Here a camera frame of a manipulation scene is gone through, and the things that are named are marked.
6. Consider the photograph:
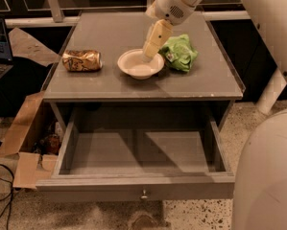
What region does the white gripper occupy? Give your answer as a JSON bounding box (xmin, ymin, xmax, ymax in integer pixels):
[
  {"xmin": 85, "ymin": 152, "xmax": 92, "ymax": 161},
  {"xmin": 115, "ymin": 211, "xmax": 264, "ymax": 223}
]
[{"xmin": 143, "ymin": 0, "xmax": 195, "ymax": 62}]

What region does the orange gold soda can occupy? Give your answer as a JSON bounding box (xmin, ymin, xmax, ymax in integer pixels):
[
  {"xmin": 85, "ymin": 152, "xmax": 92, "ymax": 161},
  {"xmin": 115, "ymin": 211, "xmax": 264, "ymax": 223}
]
[{"xmin": 62, "ymin": 50, "xmax": 103, "ymax": 72}]

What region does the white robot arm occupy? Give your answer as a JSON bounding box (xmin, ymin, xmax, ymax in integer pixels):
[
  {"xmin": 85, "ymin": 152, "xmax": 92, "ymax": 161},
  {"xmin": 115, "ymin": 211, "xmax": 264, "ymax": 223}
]
[{"xmin": 143, "ymin": 0, "xmax": 287, "ymax": 230}]

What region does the open grey top drawer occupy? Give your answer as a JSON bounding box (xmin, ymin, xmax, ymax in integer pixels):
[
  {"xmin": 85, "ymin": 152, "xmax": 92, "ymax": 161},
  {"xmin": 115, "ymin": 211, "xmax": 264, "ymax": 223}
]
[{"xmin": 36, "ymin": 107, "xmax": 234, "ymax": 201}]

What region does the metal drawer knob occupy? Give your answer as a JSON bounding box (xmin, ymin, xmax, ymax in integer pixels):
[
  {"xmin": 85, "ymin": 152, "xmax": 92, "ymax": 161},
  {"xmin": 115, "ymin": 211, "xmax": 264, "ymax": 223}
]
[{"xmin": 140, "ymin": 190, "xmax": 149, "ymax": 200}]

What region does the green chip bag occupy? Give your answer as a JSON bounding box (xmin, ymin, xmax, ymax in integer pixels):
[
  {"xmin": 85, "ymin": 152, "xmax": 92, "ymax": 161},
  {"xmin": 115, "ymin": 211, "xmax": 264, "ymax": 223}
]
[{"xmin": 158, "ymin": 34, "xmax": 198, "ymax": 73}]

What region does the white paper bowl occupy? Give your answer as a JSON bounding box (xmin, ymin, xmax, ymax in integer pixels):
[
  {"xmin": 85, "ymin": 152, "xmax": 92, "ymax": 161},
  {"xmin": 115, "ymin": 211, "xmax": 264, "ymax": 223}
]
[{"xmin": 117, "ymin": 49, "xmax": 164, "ymax": 80}]

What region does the grey cabinet table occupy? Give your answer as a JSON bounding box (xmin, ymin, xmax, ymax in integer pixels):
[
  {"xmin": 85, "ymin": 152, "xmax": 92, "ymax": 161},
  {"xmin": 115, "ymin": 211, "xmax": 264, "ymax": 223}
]
[{"xmin": 41, "ymin": 11, "xmax": 247, "ymax": 133}]

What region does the brown cardboard sheet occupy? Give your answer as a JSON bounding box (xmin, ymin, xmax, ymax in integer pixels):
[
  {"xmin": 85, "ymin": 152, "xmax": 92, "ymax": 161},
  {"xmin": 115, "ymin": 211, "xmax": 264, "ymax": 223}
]
[{"xmin": 9, "ymin": 28, "xmax": 60, "ymax": 67}]

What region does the brown cardboard box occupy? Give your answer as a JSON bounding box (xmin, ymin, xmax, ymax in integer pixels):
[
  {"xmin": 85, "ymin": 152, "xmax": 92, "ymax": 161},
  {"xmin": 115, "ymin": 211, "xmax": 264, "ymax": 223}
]
[{"xmin": 0, "ymin": 91, "xmax": 58, "ymax": 190}]

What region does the metal railing frame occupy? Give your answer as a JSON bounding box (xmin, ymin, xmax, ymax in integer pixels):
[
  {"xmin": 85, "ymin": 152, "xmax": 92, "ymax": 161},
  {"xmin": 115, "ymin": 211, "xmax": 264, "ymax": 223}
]
[{"xmin": 0, "ymin": 0, "xmax": 272, "ymax": 29}]

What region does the black cable on floor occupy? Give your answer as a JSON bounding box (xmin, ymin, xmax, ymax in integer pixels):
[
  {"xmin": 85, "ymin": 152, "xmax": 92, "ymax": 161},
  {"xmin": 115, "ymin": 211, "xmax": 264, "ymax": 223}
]
[{"xmin": 0, "ymin": 157, "xmax": 16, "ymax": 230}]

